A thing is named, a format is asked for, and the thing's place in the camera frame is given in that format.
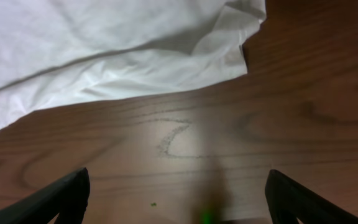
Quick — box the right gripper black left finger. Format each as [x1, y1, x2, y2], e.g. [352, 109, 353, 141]
[0, 167, 90, 224]

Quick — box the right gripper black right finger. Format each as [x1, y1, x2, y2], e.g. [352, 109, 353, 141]
[265, 169, 358, 224]

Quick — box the white t-shirt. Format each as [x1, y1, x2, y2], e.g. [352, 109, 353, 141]
[0, 0, 267, 130]

